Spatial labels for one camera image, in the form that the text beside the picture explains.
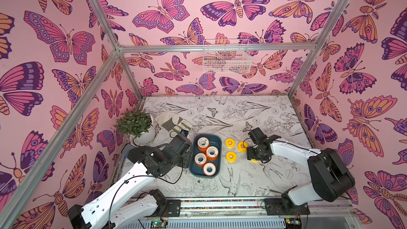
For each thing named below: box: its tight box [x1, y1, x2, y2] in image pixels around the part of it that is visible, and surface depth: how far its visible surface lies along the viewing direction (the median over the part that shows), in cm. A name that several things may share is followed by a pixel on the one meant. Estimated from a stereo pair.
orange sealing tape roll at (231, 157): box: [225, 151, 237, 164], surface depth 90 cm
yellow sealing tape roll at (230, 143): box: [225, 137, 236, 150], surface depth 96 cm
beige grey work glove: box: [154, 109, 193, 132], surface depth 108 cm
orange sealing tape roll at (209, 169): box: [202, 162, 217, 177], surface depth 85 cm
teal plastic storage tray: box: [188, 133, 223, 179], surface depth 88 cm
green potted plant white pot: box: [113, 109, 157, 147], surface depth 84 cm
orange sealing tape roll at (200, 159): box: [193, 152, 207, 167], surface depth 89 cm
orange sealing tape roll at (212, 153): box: [205, 145, 219, 161], surface depth 89 cm
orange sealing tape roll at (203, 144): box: [197, 136, 210, 153], surface depth 92 cm
